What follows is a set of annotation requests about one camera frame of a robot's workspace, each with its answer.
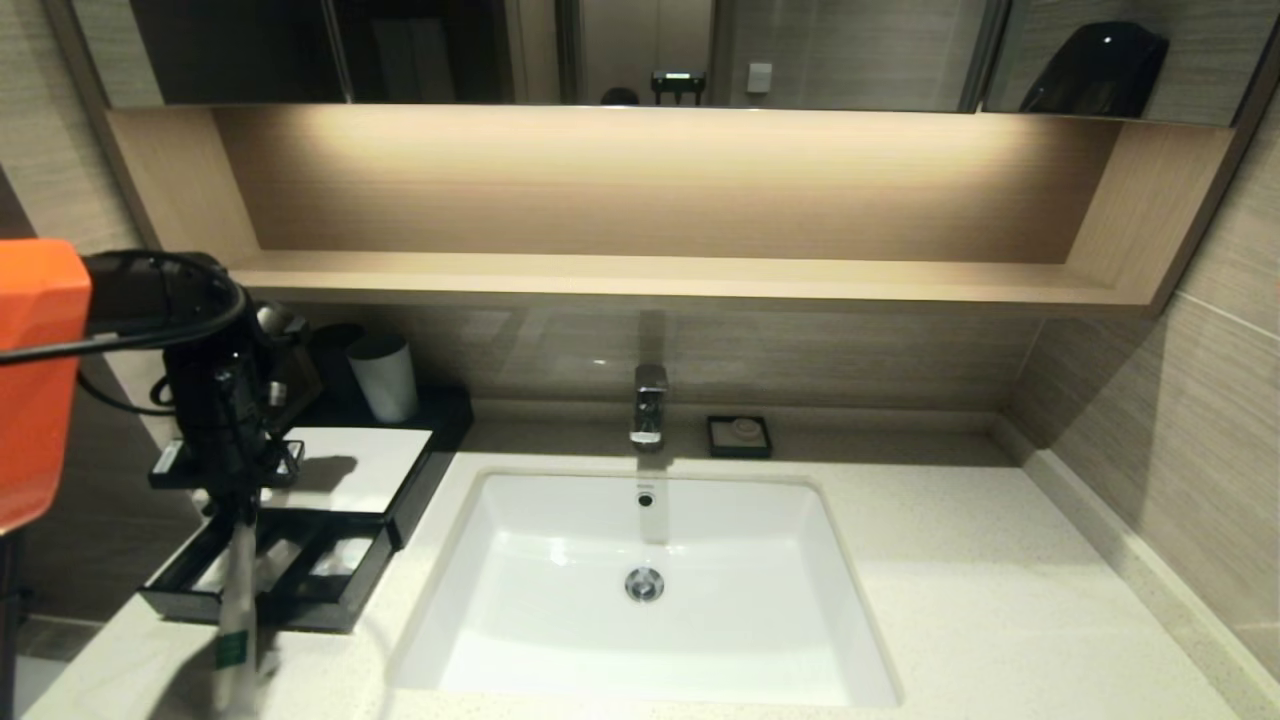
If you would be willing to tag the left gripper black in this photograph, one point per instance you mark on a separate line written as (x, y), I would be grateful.
(225, 465)

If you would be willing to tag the small clear toiletry packet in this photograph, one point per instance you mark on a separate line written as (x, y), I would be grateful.
(285, 565)
(238, 620)

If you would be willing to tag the black amenity box drawer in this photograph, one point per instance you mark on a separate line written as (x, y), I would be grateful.
(300, 615)

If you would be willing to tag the grey plastic cup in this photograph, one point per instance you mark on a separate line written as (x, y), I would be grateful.
(385, 385)

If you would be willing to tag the black amenity box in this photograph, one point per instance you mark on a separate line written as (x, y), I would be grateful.
(370, 470)

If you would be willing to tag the long white wrapped packet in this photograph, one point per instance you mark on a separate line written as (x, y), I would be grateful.
(212, 572)

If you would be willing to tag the small white wrapped packet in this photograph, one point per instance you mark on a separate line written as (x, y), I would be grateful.
(343, 558)

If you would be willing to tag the black cylindrical cup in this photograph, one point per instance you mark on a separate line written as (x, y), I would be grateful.
(335, 350)

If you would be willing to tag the chrome sink drain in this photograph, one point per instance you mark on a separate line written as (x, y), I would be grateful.
(645, 584)

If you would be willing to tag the chrome faucet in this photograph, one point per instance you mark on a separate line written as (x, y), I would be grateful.
(649, 405)

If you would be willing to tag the white sink basin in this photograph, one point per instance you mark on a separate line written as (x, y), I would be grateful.
(650, 645)

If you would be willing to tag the mirror cabinet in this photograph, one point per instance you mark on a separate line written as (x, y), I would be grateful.
(250, 50)

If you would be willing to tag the black soap dish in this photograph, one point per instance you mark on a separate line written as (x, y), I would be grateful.
(715, 442)

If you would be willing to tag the round beige soap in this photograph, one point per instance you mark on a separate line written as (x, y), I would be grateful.
(745, 430)

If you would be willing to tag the glossy black dome object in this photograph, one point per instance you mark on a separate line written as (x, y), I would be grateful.
(1095, 72)

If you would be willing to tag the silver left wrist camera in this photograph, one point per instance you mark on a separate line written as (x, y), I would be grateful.
(277, 393)

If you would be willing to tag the light wooden wall shelf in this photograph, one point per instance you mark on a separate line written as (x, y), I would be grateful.
(700, 280)

